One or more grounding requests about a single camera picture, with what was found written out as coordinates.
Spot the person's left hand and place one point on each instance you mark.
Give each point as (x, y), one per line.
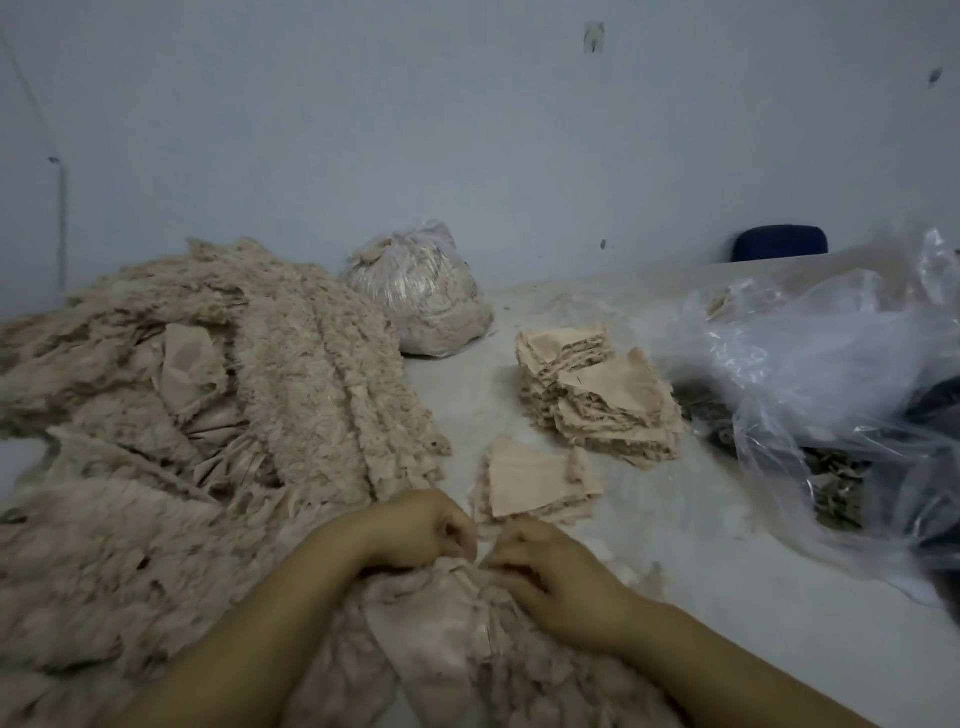
(408, 533)

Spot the person's right hand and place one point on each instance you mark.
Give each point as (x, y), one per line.
(567, 588)

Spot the beige scrap strips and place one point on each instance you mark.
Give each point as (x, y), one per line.
(435, 645)

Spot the stack of sorted beige pieces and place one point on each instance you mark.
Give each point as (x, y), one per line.
(555, 353)

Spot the large pile beige fabric scraps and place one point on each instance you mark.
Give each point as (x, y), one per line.
(165, 450)

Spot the person's right forearm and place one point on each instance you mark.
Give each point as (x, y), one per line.
(743, 683)

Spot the person's left forearm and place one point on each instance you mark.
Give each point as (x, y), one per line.
(225, 653)

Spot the clear bag of beige scraps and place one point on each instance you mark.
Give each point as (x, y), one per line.
(420, 293)

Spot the large clear plastic bag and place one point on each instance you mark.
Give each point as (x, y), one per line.
(833, 360)

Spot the blue chair back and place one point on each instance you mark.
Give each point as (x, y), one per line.
(780, 243)

